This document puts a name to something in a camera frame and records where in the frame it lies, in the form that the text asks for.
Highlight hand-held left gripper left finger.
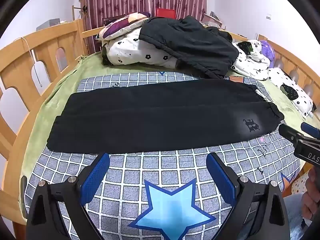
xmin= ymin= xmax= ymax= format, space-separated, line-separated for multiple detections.
xmin=26 ymin=152 xmax=111 ymax=240

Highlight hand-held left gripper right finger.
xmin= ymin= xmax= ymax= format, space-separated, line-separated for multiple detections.
xmin=206 ymin=152 xmax=292 ymax=240

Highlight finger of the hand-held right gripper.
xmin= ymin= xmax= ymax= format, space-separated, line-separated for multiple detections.
xmin=278 ymin=124 xmax=304 ymax=143
xmin=301 ymin=122 xmax=320 ymax=139

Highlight black pants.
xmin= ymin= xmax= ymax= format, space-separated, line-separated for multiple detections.
xmin=47 ymin=79 xmax=285 ymax=153

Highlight person's right hand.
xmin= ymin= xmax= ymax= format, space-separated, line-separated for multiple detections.
xmin=301 ymin=174 xmax=320 ymax=221

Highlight checked star print blanket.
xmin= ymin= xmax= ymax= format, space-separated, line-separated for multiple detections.
xmin=24 ymin=71 xmax=303 ymax=240

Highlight yellow star print cloth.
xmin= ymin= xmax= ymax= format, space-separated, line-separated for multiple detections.
xmin=292 ymin=177 xmax=311 ymax=196

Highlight white spotted pillow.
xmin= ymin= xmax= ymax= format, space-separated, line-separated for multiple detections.
xmin=267 ymin=67 xmax=314 ymax=119

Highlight person's denim clothing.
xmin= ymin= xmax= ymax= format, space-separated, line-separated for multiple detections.
xmin=284 ymin=195 xmax=309 ymax=240

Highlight wooden bed headboard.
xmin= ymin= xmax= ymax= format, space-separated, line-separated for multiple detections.
xmin=257 ymin=34 xmax=320 ymax=120

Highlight white floral crumpled duvet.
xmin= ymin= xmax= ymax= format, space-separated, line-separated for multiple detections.
xmin=230 ymin=39 xmax=271 ymax=81

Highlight purple plush toy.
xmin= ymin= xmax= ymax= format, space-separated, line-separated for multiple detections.
xmin=259 ymin=40 xmax=276 ymax=68

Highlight white floral quilt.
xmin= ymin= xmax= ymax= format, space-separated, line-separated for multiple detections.
xmin=101 ymin=27 xmax=181 ymax=70

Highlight black padded jacket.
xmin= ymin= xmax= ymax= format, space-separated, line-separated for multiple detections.
xmin=138 ymin=16 xmax=240 ymax=80

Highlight purple patterned pillow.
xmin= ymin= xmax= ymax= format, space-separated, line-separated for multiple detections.
xmin=96 ymin=12 xmax=151 ymax=41

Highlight grey box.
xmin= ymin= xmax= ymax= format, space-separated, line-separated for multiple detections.
xmin=36 ymin=18 xmax=61 ymax=31

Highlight wooden rack pole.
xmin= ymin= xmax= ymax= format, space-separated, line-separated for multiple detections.
xmin=72 ymin=4 xmax=88 ymax=22

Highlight wooden bed frame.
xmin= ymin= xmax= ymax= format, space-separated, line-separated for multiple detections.
xmin=19 ymin=52 xmax=313 ymax=222

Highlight white charging cable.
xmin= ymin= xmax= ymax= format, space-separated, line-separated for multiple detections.
xmin=20 ymin=37 xmax=42 ymax=87

